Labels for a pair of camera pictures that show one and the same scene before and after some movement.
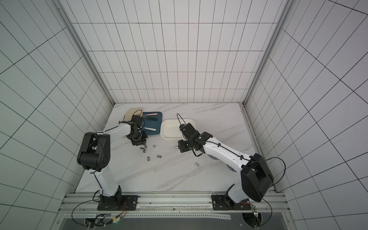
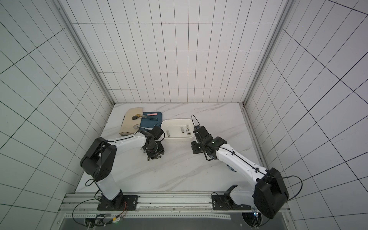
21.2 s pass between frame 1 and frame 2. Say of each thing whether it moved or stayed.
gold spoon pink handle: stayed
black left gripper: moved
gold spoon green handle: stayed
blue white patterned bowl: stayed
